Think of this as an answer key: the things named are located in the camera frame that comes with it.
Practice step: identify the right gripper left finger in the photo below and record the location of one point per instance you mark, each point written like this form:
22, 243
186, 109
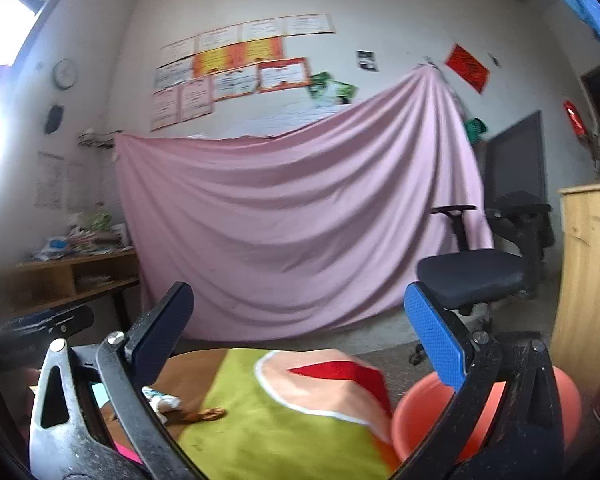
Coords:
68, 437

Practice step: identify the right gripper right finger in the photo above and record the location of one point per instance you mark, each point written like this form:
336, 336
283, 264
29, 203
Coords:
525, 439

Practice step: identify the white blue carton box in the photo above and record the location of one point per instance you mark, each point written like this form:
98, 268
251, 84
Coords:
161, 402

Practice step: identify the pink plastic basin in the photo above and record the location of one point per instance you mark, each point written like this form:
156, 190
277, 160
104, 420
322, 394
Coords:
423, 403

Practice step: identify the pile of papers on shelf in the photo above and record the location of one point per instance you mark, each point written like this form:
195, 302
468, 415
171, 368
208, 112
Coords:
89, 234

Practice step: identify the black office chair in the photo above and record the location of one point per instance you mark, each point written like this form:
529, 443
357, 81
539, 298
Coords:
501, 236

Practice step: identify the colourful patchwork rug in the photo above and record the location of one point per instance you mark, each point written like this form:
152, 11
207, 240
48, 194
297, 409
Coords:
290, 415

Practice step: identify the pink hanging sheet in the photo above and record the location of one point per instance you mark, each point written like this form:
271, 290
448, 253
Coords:
313, 230

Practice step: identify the green hanging bag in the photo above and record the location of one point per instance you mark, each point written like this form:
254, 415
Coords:
475, 129

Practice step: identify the red fire extinguisher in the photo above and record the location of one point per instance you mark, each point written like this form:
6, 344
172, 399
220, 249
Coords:
575, 119

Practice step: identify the wooden wall shelf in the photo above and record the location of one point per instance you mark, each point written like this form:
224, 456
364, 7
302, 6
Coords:
36, 286

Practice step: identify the wall calendar sheets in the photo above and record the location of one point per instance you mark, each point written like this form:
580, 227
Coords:
60, 184

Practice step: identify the metal wall rack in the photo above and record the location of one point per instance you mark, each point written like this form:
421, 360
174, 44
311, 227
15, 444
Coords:
89, 138

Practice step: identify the black cap on wall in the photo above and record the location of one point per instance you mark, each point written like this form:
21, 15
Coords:
54, 118

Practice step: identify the round wall clock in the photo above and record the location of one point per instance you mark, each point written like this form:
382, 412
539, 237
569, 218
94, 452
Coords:
65, 74

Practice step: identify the red paper wall decoration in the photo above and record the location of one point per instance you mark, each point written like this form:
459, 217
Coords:
465, 65

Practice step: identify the certificates on wall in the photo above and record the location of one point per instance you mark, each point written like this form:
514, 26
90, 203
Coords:
230, 62

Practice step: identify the green photos on wall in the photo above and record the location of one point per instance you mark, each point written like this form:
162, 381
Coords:
326, 91

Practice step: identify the small dark wall picture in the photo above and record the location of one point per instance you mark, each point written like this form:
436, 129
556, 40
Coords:
367, 61

